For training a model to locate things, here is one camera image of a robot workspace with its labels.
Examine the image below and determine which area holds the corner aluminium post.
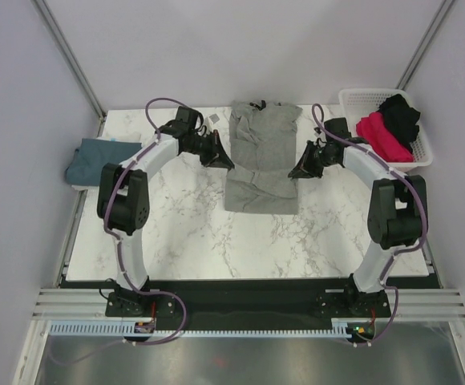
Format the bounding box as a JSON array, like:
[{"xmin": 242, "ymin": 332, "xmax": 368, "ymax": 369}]
[
  {"xmin": 31, "ymin": 0, "xmax": 105, "ymax": 117},
  {"xmin": 396, "ymin": 0, "xmax": 457, "ymax": 90}
]

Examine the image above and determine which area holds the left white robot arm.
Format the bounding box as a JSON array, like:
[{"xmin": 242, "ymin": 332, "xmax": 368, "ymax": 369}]
[{"xmin": 97, "ymin": 104, "xmax": 234, "ymax": 318}]

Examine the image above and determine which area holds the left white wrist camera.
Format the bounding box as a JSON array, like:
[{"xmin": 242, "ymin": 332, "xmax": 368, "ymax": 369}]
[{"xmin": 204, "ymin": 113, "xmax": 220, "ymax": 130}]

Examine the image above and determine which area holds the white slotted cable duct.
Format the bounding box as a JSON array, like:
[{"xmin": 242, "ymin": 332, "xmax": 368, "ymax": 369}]
[{"xmin": 48, "ymin": 319, "xmax": 375, "ymax": 338}]

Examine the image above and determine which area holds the folded blue t shirt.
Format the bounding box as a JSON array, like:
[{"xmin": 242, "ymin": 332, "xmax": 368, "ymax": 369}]
[{"xmin": 64, "ymin": 139, "xmax": 142, "ymax": 189}]

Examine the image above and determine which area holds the red t shirt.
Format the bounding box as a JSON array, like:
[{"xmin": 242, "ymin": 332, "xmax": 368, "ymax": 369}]
[{"xmin": 356, "ymin": 112, "xmax": 414, "ymax": 163}]

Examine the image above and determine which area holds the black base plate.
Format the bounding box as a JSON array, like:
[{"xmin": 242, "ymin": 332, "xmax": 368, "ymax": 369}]
[{"xmin": 61, "ymin": 274, "xmax": 439, "ymax": 329}]

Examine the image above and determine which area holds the left corner aluminium post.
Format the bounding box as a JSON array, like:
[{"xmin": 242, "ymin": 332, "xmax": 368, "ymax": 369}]
[{"xmin": 31, "ymin": 0, "xmax": 105, "ymax": 117}]

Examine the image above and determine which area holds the grey t shirt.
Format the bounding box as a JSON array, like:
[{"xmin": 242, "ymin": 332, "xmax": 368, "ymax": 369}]
[{"xmin": 224, "ymin": 100, "xmax": 302, "ymax": 215}]

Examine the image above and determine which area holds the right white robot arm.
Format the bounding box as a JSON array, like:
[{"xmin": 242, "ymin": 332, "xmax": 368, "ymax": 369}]
[{"xmin": 288, "ymin": 118, "xmax": 428, "ymax": 317}]

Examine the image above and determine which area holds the black t shirt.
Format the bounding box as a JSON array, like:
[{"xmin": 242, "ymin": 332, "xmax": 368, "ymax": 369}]
[{"xmin": 378, "ymin": 94, "xmax": 421, "ymax": 152}]

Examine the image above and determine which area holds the right corner aluminium post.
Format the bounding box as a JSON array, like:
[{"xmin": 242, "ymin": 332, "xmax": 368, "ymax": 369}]
[{"xmin": 396, "ymin": 0, "xmax": 457, "ymax": 90}]

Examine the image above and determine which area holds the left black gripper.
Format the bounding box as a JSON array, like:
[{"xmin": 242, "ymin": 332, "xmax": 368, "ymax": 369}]
[{"xmin": 184, "ymin": 131, "xmax": 234, "ymax": 171}]

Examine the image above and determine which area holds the aluminium frame rail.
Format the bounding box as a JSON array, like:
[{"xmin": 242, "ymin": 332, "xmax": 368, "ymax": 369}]
[{"xmin": 34, "ymin": 289, "xmax": 465, "ymax": 321}]

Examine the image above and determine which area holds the white plastic basket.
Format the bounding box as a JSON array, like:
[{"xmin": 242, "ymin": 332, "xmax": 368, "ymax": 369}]
[{"xmin": 338, "ymin": 88, "xmax": 433, "ymax": 172}]

